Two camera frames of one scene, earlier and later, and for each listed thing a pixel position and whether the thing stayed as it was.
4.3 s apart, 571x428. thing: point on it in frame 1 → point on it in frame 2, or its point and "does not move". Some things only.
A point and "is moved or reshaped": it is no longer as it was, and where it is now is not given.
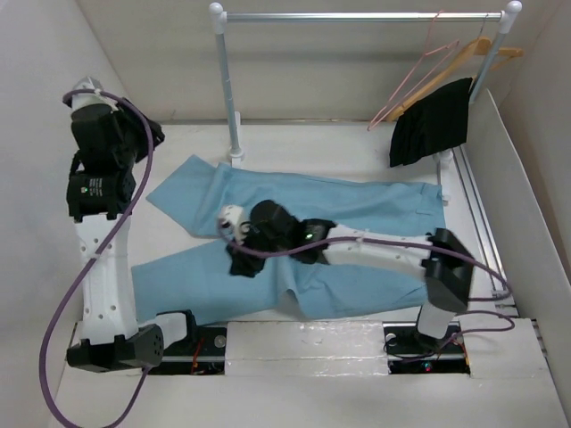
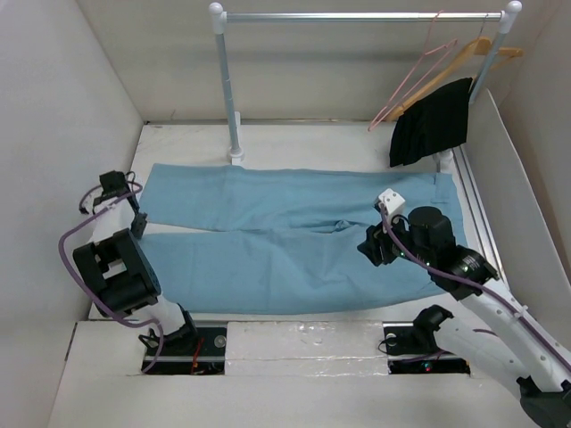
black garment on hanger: (432, 126) does not move
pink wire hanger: (403, 81) does not move
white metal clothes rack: (507, 20) does not move
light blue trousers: (197, 281) is moved or reshaped
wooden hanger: (464, 68) does not move
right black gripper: (244, 264) → (376, 235)
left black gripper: (128, 119) → (139, 226)
